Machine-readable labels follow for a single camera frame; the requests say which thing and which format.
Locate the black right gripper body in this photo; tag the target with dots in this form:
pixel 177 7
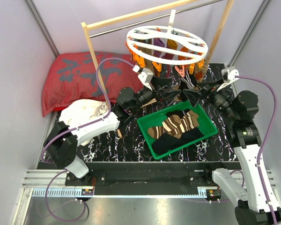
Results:
pixel 209 91

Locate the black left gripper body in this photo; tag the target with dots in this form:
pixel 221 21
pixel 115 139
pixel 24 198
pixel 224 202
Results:
pixel 158 88

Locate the black white-striped sock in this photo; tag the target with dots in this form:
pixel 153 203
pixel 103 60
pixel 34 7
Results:
pixel 188 81

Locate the white round clip hanger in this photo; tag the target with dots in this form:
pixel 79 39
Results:
pixel 197 46

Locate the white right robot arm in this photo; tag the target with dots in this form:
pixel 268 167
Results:
pixel 256 203

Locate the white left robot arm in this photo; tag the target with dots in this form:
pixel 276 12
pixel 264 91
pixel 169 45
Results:
pixel 63 140

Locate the argyle brown hanging sock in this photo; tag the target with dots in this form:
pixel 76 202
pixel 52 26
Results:
pixel 200 73

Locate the olive brown hanging sock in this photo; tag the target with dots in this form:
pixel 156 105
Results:
pixel 146 63

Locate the green plastic tray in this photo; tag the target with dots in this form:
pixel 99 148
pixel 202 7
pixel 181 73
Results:
pixel 206 126

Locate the orange hanging sock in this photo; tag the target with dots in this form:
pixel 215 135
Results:
pixel 171 44

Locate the purple hanging sock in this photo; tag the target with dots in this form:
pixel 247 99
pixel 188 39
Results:
pixel 158 42

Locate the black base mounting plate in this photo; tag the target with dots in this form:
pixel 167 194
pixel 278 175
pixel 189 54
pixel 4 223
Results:
pixel 178 179

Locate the metal hanging rod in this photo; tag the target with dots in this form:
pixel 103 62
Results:
pixel 152 19

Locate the white crumpled cloth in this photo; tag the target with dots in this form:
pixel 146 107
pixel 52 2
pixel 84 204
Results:
pixel 84 111

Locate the red patterned pillow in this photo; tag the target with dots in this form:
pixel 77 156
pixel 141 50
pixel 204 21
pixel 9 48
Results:
pixel 72 76

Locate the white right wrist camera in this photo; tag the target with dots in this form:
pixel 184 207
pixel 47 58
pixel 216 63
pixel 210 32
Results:
pixel 229 75

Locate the wooden drying rack frame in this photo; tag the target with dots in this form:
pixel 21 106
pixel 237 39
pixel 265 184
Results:
pixel 88 27

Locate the aluminium rail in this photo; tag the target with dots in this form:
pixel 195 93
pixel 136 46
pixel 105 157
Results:
pixel 52 183

